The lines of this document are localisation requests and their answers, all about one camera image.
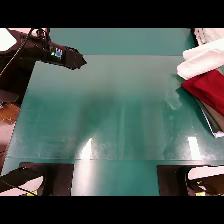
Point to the white garment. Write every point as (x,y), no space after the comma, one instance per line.
(210,33)
(198,66)
(205,49)

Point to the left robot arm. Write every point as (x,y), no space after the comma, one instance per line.
(20,63)

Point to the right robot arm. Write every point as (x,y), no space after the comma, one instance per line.
(203,181)

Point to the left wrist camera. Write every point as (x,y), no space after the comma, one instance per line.
(41,35)

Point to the red garment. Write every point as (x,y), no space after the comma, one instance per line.
(208,88)

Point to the grey garment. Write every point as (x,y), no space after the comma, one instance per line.
(215,118)

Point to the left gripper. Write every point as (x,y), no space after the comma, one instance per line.
(61,56)

